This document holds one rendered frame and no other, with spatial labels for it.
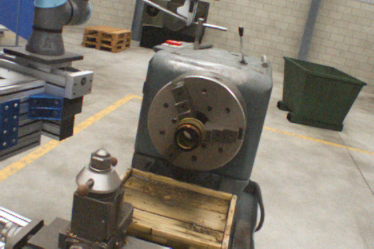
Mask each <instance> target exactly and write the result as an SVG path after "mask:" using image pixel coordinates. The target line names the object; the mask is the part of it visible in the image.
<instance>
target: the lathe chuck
mask: <svg viewBox="0 0 374 249"><path fill-rule="evenodd" d="M213 77H217V78H218V79H221V81H219V80H217V79H215V78H213ZM181 79H184V82H185V84H186V87H187V89H188V92H189V94H190V97H191V99H192V102H193V104H194V107H195V109H196V111H199V112H201V113H203V114H204V115H205V116H206V117H207V118H208V120H209V122H212V123H219V124H222V125H226V126H233V127H237V128H244V131H243V135H242V140H238V139H237V142H236V143H232V142H226V141H221V143H220V142H214V141H211V142H210V143H208V142H204V143H203V144H202V145H201V146H199V147H198V148H196V149H195V150H193V151H191V152H182V153H181V154H180V156H178V157H177V158H176V160H175V161H174V162H173V165H175V166H177V167H179V168H182V169H184V170H188V171H193V172H207V171H210V170H215V169H217V168H220V167H222V166H223V165H225V164H227V163H228V162H229V161H230V160H231V159H232V158H233V157H234V156H235V155H236V154H237V153H238V151H239V149H240V148H241V146H242V143H243V141H244V137H245V133H246V127H247V112H246V106H245V104H244V101H243V99H242V97H241V95H240V94H239V92H238V91H237V90H236V88H235V87H234V86H233V85H232V84H231V83H229V82H228V81H226V80H225V79H223V78H221V77H219V76H217V75H214V74H211V73H206V72H193V73H187V74H184V75H181V76H180V77H177V78H176V79H174V80H173V81H171V82H170V83H169V84H167V85H166V86H164V87H163V88H162V89H161V90H160V91H159V92H158V94H157V95H156V96H155V98H154V100H153V102H152V104H151V106H150V110H149V114H148V129H149V133H150V137H151V139H152V141H153V144H154V145H155V147H156V149H157V150H158V151H159V153H160V154H161V155H162V156H163V155H164V154H165V153H166V151H167V150H168V149H169V147H170V146H171V145H172V144H173V143H174V133H175V131H176V126H177V125H178V123H179V122H180V121H179V119H178V115H179V114H178V111H177V109H176V106H175V105H176V101H175V99H174V96H173V94H172V91H171V90H172V89H174V86H173V83H174V82H176V81H179V80H181Z"/></svg>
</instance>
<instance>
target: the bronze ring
mask: <svg viewBox="0 0 374 249"><path fill-rule="evenodd" d="M184 131H189V132H191V133H193V134H194V137H195V139H190V138H187V137H186V136H185V134H184ZM205 139H206V128H205V127H204V125H203V124H202V122H201V121H199V120H197V119H194V118H186V119H183V120H182V121H180V122H179V123H178V125H177V126H176V131H175V133H174V143H175V145H176V147H177V148H178V149H180V150H182V151H183V152H191V151H193V150H195V149H196V148H198V147H199V146H201V145H202V144H203V143H204V140H205Z"/></svg>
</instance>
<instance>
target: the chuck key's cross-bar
mask: <svg viewBox="0 0 374 249"><path fill-rule="evenodd" d="M140 1H143V2H145V3H147V4H149V5H151V6H153V7H155V8H157V9H159V10H161V11H163V12H165V13H167V14H169V15H171V16H173V17H176V18H178V19H180V20H182V21H183V22H185V23H187V21H188V20H187V19H185V18H183V17H181V16H178V15H176V14H174V13H172V12H170V11H168V10H166V9H164V8H162V7H161V6H159V5H156V4H154V3H152V2H150V1H148V0H140ZM191 24H192V25H197V24H198V22H195V21H193V22H191ZM202 26H203V27H207V28H211V29H216V30H220V31H227V28H224V27H218V26H214V25H208V24H205V23H203V25H202Z"/></svg>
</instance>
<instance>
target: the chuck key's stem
mask: <svg viewBox="0 0 374 249"><path fill-rule="evenodd" d="M203 23H204V19H202V18H198V24H197V27H196V34H195V36H196V39H195V42H194V48H193V49H194V50H198V44H199V39H200V37H201V35H202V28H203V26H202V25H203Z"/></svg>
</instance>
